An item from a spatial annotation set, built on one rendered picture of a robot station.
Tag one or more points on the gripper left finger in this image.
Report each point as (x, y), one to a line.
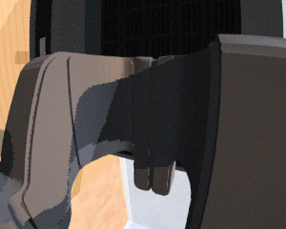
(68, 110)

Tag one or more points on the black server rack frame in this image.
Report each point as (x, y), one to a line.
(147, 28)

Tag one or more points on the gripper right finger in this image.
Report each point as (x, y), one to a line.
(221, 113)

